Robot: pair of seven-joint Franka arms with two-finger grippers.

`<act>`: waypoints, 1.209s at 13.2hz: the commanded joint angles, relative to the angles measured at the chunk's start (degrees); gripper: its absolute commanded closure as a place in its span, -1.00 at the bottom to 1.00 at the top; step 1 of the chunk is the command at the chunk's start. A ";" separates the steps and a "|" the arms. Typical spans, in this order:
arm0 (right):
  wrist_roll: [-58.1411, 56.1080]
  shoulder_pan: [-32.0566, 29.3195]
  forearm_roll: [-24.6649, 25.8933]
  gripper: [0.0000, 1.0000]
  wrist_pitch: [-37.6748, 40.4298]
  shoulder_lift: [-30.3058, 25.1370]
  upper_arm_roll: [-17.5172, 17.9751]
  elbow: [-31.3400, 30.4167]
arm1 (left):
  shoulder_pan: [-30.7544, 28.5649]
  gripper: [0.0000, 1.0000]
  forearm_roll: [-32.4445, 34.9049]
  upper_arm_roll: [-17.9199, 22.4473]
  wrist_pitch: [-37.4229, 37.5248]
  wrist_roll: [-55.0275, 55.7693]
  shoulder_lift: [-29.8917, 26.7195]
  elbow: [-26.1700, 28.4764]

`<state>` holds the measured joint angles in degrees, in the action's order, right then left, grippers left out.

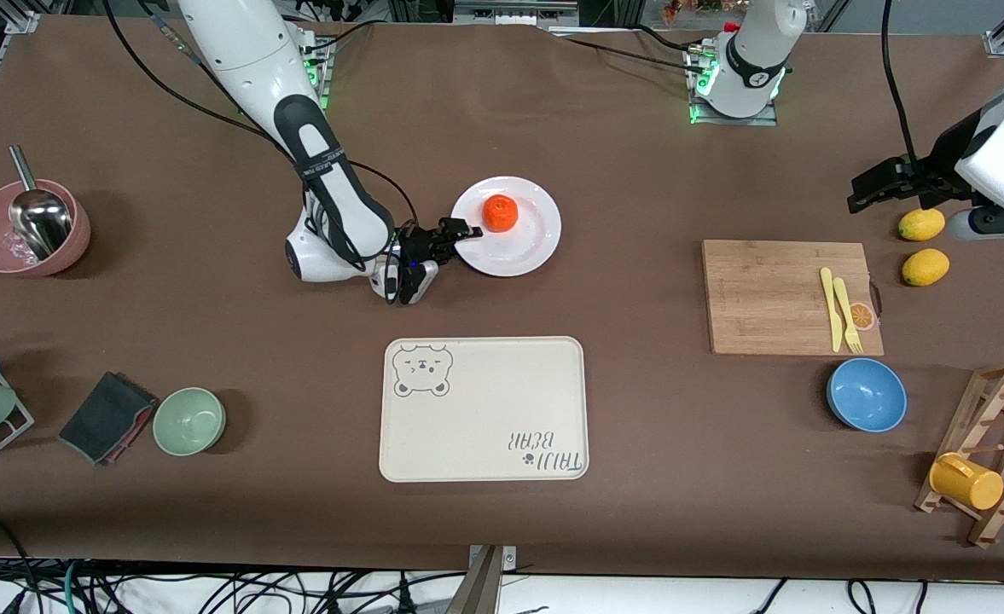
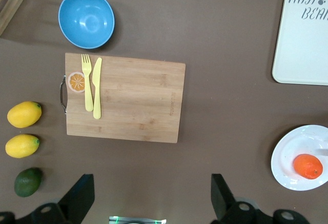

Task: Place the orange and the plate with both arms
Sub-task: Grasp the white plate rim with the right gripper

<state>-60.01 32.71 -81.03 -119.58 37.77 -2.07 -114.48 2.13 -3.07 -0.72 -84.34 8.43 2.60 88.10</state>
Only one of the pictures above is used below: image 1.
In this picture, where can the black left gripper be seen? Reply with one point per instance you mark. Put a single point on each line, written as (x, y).
(935, 173)

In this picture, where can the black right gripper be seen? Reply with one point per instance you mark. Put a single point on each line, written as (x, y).
(417, 246)

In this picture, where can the orange fruit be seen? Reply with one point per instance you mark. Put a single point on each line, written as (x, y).
(500, 213)

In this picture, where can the white round plate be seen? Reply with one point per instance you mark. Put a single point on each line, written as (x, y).
(523, 243)

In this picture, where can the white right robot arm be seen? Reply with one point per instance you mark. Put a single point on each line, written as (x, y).
(246, 51)

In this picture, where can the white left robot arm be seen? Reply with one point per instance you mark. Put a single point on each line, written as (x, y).
(749, 60)

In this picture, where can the yellow lemon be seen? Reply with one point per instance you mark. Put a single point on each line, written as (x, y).
(925, 267)
(921, 224)

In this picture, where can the orange slice piece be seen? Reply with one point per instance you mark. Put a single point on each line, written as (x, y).
(863, 317)

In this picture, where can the yellow plastic fork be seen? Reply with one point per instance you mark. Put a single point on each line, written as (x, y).
(845, 311)

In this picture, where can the yellow plastic knife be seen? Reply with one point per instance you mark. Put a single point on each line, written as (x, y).
(832, 315)

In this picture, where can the wooden cutting board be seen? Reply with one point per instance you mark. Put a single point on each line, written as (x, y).
(766, 298)

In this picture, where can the cream tray with bear print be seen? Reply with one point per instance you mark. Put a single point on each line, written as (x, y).
(484, 409)

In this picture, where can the blue bowl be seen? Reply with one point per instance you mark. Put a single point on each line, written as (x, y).
(867, 395)

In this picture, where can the wooden peg cup rack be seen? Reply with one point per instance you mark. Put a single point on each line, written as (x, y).
(1001, 401)

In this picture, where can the yellow mug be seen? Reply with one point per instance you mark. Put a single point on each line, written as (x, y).
(966, 482)

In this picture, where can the pale green bowl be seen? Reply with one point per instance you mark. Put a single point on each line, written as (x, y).
(188, 422)

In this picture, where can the folded grey cloth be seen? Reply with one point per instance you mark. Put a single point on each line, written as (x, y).
(101, 418)

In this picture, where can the metal scoop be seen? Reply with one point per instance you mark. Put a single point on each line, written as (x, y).
(41, 222)

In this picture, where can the clear crumpled plastic wrap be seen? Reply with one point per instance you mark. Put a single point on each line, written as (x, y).
(20, 247)

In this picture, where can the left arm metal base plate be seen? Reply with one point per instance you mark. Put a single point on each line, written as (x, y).
(766, 115)

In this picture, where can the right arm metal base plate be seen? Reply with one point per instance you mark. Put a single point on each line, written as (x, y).
(321, 77)

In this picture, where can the grey metal bracket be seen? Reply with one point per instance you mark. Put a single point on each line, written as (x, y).
(484, 588)

